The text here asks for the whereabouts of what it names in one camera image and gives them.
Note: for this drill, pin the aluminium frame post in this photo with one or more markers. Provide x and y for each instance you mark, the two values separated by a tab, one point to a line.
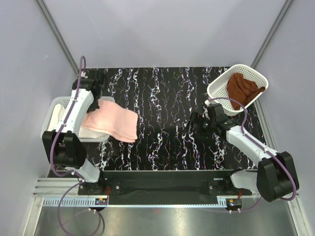
272	31
57	34

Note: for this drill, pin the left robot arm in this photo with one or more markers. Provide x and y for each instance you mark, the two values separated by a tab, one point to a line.
65	151

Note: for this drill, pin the small circuit board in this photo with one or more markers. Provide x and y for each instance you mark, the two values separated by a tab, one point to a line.
235	202
101	201

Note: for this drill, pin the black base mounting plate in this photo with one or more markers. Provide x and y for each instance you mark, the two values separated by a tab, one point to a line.
211	182

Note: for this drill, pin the brown towel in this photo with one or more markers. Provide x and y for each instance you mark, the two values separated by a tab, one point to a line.
242	90

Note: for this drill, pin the right small circuit board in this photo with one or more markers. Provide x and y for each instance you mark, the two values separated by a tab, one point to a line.
235	202

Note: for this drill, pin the white slotted cable duct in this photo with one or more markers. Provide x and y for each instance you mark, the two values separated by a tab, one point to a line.
69	202

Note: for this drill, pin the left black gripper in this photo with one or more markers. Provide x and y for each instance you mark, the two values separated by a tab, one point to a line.
93	107

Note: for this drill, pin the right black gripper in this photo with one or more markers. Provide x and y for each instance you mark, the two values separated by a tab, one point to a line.
197	118

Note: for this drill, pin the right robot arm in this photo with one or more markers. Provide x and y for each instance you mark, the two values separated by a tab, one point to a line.
276	176

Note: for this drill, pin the white towel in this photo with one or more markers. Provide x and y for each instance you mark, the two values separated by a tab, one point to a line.
75	118

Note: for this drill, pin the right aluminium frame post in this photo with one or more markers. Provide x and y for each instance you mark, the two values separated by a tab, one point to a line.
272	31

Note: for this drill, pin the left white plastic basket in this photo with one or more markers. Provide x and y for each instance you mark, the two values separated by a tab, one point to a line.
55	113

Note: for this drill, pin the pink towel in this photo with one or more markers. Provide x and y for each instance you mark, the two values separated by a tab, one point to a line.
110	119

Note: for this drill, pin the left small circuit board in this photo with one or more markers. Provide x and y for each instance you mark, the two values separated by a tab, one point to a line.
101	201

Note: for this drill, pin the left aluminium frame post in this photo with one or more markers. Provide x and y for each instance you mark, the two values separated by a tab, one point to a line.
57	34

